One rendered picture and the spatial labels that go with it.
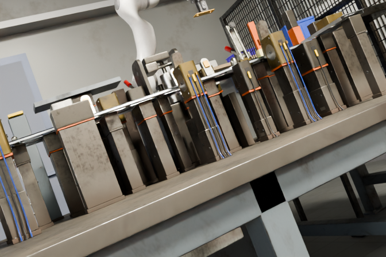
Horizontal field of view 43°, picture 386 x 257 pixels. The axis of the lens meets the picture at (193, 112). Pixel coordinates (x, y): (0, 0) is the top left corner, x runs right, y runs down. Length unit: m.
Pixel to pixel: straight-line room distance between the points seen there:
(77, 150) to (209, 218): 0.65
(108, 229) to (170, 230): 0.14
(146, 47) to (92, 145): 0.90
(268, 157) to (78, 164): 0.69
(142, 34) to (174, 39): 2.97
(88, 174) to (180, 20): 4.01
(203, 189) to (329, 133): 0.34
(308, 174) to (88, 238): 0.52
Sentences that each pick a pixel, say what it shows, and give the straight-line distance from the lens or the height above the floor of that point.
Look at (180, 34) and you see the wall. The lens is 5.34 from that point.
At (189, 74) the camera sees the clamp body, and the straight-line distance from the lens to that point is 1.63.
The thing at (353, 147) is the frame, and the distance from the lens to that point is 1.23.
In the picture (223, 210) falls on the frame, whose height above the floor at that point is 0.63.
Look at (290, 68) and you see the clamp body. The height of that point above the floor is 0.90.
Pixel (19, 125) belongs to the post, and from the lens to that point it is 2.05.
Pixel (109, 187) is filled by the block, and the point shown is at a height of 0.75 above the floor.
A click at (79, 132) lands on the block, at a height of 0.94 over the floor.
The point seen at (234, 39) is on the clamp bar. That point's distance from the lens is 2.15.
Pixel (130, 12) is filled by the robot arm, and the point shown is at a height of 1.45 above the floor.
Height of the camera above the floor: 0.76
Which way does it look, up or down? 4 degrees up
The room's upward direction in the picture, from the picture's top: 21 degrees counter-clockwise
